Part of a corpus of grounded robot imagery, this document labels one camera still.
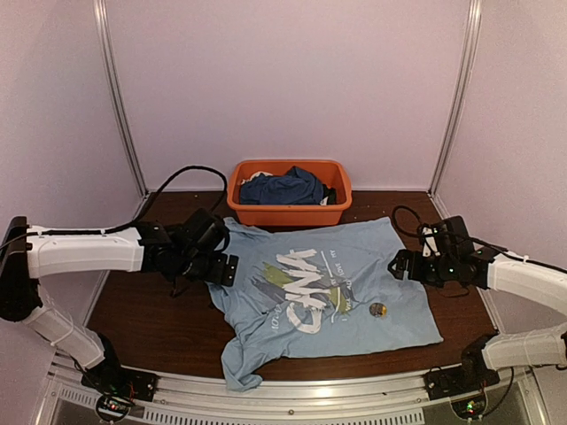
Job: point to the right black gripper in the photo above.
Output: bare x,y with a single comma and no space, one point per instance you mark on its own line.
402,258

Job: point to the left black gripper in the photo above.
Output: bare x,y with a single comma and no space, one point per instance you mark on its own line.
216,274

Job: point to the painted round brooch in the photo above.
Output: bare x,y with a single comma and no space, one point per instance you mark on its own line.
378,310

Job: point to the light blue printed t-shirt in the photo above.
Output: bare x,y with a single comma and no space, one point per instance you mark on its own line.
306,294

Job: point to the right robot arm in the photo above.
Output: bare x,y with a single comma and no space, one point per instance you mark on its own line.
491,267

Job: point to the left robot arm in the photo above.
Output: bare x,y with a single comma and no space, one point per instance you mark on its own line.
195,250

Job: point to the dark blue garment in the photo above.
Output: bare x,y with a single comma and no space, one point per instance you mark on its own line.
296,187

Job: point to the orange plastic basin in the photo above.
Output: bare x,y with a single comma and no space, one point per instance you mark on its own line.
329,172

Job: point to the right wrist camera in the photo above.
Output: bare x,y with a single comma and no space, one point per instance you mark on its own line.
448,237

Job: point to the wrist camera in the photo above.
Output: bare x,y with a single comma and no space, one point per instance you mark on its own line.
204,231
448,237

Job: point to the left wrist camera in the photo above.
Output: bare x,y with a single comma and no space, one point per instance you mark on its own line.
204,231

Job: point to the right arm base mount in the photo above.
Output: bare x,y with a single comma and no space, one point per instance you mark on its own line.
451,382

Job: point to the aluminium front rail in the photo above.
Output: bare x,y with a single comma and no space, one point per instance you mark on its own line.
387,399

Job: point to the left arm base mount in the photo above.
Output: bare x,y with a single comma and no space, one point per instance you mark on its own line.
121,382

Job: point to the right aluminium corner post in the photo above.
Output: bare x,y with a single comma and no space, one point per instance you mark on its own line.
469,52

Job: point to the aluminium corner post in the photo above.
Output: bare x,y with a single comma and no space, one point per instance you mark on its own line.
118,105
469,52

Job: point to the left aluminium corner post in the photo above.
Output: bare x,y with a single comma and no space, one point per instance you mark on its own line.
118,105

